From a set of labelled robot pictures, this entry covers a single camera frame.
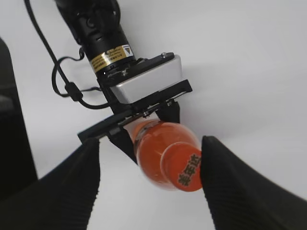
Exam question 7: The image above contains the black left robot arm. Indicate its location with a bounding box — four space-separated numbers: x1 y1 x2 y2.
56 0 192 161

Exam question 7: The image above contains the orange soda plastic bottle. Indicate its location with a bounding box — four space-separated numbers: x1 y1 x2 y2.
128 119 202 192

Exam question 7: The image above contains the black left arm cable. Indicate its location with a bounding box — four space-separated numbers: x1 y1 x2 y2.
24 0 113 110

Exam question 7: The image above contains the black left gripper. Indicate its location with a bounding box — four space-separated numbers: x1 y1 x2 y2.
78 57 192 164

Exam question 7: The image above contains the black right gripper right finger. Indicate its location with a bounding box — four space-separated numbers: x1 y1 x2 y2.
200 136 307 230

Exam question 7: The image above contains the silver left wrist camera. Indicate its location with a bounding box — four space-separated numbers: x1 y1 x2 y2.
111 55 183 104

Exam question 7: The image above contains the orange bottle cap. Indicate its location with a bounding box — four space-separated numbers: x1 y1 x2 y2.
160 142 202 192

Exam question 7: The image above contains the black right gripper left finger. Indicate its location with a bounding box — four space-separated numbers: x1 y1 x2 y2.
0 138 100 230

